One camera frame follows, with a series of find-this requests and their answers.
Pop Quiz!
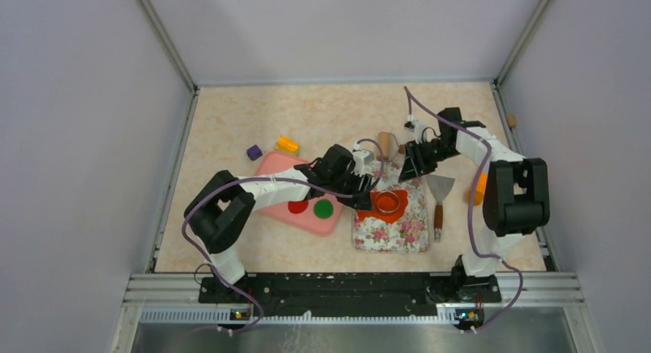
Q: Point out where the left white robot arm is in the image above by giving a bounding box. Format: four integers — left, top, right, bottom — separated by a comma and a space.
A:
181, 143, 378, 302

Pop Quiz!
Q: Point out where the wooden rolling pin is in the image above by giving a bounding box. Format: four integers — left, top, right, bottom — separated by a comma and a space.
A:
375, 131, 405, 161

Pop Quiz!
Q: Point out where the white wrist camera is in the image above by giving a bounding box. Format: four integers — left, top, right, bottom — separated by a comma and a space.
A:
352, 143, 375, 177
403, 114, 430, 144

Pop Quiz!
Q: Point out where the orange yellow green block stack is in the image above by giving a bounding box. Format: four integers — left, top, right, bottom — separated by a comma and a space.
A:
276, 135, 300, 156

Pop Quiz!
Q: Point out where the purple toy block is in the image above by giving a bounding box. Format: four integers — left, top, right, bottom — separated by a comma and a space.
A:
246, 144, 263, 161

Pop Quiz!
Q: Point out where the metal scraper wooden handle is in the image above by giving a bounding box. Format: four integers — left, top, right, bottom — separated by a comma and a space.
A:
425, 174, 455, 242

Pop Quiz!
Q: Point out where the small wooden cork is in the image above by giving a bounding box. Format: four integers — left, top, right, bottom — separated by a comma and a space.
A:
505, 114, 517, 129

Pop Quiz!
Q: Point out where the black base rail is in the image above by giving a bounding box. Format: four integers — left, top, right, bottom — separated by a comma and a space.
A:
198, 272, 502, 318

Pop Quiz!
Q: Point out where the red dough disc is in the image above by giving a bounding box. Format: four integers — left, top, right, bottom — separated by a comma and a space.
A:
287, 200, 309, 214

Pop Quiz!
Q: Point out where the pink plastic tray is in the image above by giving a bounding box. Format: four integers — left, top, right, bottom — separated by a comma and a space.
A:
256, 151, 343, 236

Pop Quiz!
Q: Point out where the orange toy carrot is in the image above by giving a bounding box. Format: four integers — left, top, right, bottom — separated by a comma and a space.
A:
464, 172, 487, 206

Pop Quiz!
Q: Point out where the green dough disc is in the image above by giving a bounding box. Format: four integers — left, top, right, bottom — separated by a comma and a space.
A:
312, 199, 334, 219

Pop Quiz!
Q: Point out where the orange-red dough piece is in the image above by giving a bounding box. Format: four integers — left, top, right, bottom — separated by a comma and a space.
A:
356, 190, 408, 225

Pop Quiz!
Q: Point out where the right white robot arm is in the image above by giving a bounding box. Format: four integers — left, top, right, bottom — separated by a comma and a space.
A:
398, 107, 550, 301

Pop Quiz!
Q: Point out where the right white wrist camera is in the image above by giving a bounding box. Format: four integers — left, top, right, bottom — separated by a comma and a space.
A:
403, 114, 430, 144

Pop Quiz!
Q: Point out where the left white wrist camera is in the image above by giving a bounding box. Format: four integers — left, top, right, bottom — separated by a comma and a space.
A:
352, 143, 375, 177

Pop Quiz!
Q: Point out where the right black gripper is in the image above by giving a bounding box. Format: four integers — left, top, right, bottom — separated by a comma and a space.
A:
398, 139, 460, 183

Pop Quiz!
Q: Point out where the floral patterned tray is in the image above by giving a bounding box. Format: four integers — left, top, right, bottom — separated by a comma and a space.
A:
352, 161, 430, 253

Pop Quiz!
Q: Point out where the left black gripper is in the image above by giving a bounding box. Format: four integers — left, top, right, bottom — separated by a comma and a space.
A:
328, 166, 373, 211

